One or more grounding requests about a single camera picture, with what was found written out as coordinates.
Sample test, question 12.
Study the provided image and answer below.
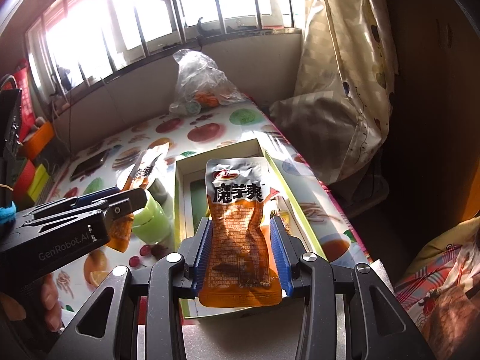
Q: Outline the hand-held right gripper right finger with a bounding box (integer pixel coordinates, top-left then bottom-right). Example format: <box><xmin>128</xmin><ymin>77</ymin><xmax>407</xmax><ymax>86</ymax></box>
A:
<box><xmin>270</xmin><ymin>215</ymin><xmax>436</xmax><ymax>360</ymax></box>

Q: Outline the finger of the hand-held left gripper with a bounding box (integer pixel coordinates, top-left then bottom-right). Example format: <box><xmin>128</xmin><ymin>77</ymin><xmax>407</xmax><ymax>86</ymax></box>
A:
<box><xmin>15</xmin><ymin>187</ymin><xmax>148</xmax><ymax>239</ymax></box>
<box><xmin>28</xmin><ymin>186</ymin><xmax>123</xmax><ymax>217</ymax></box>

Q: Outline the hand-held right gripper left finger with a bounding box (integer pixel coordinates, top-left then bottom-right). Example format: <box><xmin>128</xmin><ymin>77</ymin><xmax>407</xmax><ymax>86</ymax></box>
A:
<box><xmin>47</xmin><ymin>217</ymin><xmax>212</xmax><ymax>360</ymax></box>

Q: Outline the orange snack pouch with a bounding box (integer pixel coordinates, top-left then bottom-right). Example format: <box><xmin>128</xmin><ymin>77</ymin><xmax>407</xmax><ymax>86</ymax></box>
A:
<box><xmin>197</xmin><ymin>156</ymin><xmax>283</xmax><ymax>308</ymax></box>
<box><xmin>105</xmin><ymin>146</ymin><xmax>170</xmax><ymax>253</ymax></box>

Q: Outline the green cardboard box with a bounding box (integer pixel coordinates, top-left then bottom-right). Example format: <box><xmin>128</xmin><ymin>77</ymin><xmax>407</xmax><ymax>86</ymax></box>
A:
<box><xmin>173</xmin><ymin>138</ymin><xmax>328</xmax><ymax>321</ymax></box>

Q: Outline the person's left hand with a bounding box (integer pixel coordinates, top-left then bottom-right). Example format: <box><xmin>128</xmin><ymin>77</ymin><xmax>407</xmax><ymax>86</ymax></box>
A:
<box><xmin>41</xmin><ymin>273</ymin><xmax>63</xmax><ymax>332</ymax></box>

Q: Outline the black phone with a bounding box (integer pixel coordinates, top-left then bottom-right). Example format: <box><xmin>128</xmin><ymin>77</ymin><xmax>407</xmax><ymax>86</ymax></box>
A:
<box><xmin>69</xmin><ymin>149</ymin><xmax>112</xmax><ymax>181</ymax></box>

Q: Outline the green plastic jar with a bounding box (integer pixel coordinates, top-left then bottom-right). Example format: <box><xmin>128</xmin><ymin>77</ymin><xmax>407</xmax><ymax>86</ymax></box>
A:
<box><xmin>131</xmin><ymin>189</ymin><xmax>176</xmax><ymax>244</ymax></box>

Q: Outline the yellow-green box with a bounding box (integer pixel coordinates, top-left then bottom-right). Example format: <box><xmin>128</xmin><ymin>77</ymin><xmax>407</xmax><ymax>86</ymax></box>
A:
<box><xmin>28</xmin><ymin>164</ymin><xmax>52</xmax><ymax>201</ymax></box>

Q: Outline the orange box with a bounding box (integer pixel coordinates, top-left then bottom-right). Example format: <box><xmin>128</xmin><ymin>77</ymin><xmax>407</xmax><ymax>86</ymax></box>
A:
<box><xmin>22</xmin><ymin>121</ymin><xmax>58</xmax><ymax>159</ymax></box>

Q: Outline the white foam sheet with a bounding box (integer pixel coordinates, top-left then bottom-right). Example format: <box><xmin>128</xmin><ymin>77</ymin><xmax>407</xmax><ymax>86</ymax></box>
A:
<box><xmin>135</xmin><ymin>260</ymin><xmax>395</xmax><ymax>360</ymax></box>

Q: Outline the fruit print tablecloth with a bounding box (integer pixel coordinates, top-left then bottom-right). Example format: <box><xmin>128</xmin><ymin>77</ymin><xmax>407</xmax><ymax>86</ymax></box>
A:
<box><xmin>49</xmin><ymin>101</ymin><xmax>373</xmax><ymax>313</ymax></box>

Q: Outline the red paper bag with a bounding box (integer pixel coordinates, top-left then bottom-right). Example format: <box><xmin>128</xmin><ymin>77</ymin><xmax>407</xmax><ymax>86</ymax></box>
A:
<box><xmin>13</xmin><ymin>59</ymin><xmax>37</xmax><ymax>140</ymax></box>

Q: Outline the grey striped pillow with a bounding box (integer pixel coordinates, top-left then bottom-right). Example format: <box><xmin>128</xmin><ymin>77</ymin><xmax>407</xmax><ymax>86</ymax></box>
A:
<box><xmin>269</xmin><ymin>91</ymin><xmax>376</xmax><ymax>185</ymax></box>

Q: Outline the clear plastic bag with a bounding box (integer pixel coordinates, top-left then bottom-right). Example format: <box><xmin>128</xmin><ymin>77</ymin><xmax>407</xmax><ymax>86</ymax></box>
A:
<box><xmin>169</xmin><ymin>49</ymin><xmax>247</xmax><ymax>116</ymax></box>

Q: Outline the printed blanket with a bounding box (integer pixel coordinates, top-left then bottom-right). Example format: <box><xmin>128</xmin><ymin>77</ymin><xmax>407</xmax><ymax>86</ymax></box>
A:
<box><xmin>394</xmin><ymin>217</ymin><xmax>480</xmax><ymax>360</ymax></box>

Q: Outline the metal window grille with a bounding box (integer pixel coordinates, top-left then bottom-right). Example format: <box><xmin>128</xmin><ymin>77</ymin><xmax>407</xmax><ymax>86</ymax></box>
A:
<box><xmin>26</xmin><ymin>0</ymin><xmax>305</xmax><ymax>88</ymax></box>

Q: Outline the cream patterned curtain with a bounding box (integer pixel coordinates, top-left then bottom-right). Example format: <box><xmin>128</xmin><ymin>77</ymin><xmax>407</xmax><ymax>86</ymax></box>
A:
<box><xmin>292</xmin><ymin>0</ymin><xmax>399</xmax><ymax>181</ymax></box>

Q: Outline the blue fuzzy strap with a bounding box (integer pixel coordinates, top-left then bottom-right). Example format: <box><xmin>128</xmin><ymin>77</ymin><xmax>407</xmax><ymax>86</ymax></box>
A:
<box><xmin>0</xmin><ymin>200</ymin><xmax>18</xmax><ymax>234</ymax></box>

